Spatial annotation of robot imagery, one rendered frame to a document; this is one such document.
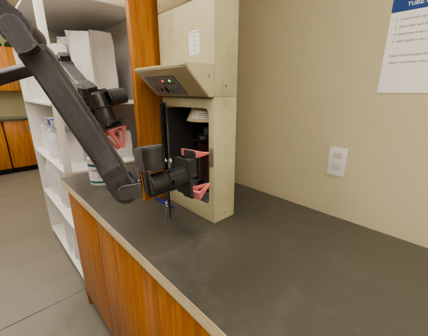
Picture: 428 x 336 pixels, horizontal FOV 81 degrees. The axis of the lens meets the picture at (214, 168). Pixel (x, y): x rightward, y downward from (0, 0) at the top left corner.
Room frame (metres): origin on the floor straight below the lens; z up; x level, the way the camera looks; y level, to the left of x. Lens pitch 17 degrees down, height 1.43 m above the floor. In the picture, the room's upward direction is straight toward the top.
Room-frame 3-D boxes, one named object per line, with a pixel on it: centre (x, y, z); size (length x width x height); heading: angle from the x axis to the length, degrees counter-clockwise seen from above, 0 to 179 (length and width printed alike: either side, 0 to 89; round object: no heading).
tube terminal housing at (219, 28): (1.06, 0.02, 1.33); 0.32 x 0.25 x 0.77; 43
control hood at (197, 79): (0.93, 0.15, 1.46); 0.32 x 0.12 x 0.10; 43
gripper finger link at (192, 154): (0.68, 0.05, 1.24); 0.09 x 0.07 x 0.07; 133
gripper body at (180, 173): (0.63, 0.10, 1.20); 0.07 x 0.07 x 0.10; 43
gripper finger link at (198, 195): (0.68, 0.05, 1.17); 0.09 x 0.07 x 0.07; 133
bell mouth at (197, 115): (1.03, 0.02, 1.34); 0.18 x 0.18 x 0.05
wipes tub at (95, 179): (1.32, 0.63, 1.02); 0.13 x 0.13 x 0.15
